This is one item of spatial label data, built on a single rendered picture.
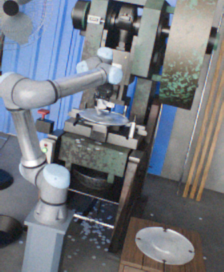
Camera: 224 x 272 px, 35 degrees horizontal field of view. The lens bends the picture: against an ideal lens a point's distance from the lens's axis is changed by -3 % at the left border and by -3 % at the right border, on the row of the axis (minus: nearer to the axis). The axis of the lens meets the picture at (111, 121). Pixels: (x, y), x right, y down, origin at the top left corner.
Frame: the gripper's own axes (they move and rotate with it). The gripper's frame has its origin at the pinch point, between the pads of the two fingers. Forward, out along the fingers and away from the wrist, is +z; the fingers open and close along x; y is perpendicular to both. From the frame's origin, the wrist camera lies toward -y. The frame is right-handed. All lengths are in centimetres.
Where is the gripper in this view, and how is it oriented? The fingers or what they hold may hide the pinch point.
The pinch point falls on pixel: (96, 108)
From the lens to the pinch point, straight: 191.4
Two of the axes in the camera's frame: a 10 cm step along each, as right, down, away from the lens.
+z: -0.9, 7.6, 6.4
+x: 2.5, -6.0, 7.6
